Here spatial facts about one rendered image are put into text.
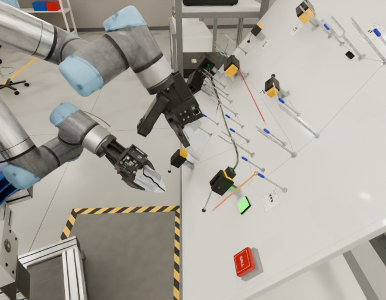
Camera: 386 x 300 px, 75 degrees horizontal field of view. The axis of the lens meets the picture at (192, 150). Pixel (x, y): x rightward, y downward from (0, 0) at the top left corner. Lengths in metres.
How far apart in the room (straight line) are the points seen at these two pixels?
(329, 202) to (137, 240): 1.62
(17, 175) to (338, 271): 1.04
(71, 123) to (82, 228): 1.56
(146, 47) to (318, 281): 0.90
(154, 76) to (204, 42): 3.22
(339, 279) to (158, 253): 1.22
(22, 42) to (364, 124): 0.70
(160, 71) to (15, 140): 0.40
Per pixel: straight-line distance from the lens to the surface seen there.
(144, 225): 2.09
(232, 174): 0.72
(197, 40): 3.73
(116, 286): 1.89
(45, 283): 1.81
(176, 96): 0.59
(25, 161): 0.75
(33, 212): 2.50
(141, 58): 0.55
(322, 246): 0.57
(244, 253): 0.65
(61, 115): 0.73
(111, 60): 0.52
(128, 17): 0.54
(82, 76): 0.51
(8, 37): 0.60
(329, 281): 1.07
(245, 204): 0.73
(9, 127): 0.74
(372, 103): 0.67
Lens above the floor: 1.67
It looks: 38 degrees down
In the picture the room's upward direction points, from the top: straight up
